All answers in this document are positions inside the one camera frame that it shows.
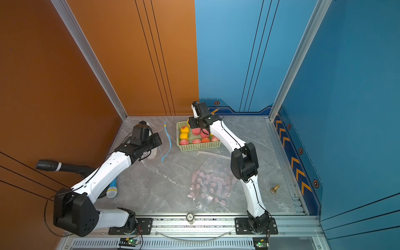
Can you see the aluminium corner post right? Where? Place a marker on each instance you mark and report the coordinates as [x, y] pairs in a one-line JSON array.
[[311, 30]]

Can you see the aluminium corner post left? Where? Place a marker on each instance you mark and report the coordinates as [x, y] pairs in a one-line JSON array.
[[71, 23]]

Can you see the green circuit board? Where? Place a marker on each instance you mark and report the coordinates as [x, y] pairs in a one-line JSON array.
[[129, 243], [261, 243]]

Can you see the green circuit board left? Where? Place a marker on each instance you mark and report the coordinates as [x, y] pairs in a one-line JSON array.
[[129, 243]]

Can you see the small brass weight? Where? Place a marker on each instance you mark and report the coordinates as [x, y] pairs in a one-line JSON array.
[[274, 189]]

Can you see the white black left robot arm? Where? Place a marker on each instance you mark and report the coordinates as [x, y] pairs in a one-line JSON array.
[[74, 209]]

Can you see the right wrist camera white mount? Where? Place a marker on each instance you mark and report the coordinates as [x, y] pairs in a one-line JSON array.
[[195, 109]]

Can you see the aluminium corner post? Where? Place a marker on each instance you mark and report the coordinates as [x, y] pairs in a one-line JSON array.
[[71, 23], [311, 30]]

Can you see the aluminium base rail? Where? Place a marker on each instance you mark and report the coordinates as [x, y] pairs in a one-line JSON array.
[[208, 232]]

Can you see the blue handheld microphone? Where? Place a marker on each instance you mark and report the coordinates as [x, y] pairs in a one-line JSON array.
[[112, 190]]

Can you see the pink-trimmed bag of bags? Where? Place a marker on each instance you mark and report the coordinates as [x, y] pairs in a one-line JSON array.
[[211, 183]]

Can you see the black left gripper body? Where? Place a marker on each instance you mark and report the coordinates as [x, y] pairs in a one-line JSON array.
[[153, 142]]

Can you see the green perforated plastic basket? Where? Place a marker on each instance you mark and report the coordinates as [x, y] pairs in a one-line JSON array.
[[189, 142]]

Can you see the clear zip-top bag blue zipper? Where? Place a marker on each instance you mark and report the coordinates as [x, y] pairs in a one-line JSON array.
[[161, 152]]

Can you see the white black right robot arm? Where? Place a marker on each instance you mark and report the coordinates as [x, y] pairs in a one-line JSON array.
[[244, 166]]

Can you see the black microphone on stand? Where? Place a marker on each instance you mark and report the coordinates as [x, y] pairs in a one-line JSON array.
[[55, 166]]

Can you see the yellow peach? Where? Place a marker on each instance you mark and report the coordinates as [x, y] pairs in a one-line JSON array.
[[185, 129]]

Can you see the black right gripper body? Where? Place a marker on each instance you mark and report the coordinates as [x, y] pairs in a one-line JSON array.
[[195, 122]]

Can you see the round silver knob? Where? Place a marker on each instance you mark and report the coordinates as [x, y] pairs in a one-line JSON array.
[[190, 218]]

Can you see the green circuit board right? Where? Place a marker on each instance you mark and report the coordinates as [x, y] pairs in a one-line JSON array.
[[261, 243]]

